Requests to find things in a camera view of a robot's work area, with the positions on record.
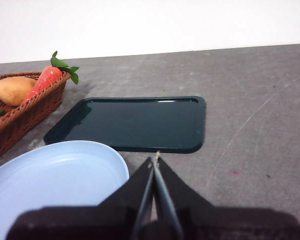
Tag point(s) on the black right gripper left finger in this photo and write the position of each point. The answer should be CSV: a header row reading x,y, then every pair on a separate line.
x,y
95,222

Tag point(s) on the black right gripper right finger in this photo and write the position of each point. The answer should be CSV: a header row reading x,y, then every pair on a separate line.
x,y
215,222

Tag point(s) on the light blue round plate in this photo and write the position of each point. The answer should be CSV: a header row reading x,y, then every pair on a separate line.
x,y
52,175

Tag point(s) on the dark rectangular tray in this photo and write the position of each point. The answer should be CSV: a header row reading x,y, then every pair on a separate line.
x,y
140,125

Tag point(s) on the brown wicker basket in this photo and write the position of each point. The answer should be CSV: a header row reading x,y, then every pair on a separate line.
x,y
20,122

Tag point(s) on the orange carrot with green leaves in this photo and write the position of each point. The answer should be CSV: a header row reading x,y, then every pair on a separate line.
x,y
46,77

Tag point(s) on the yellow-brown potato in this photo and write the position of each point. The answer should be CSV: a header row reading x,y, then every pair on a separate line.
x,y
12,91

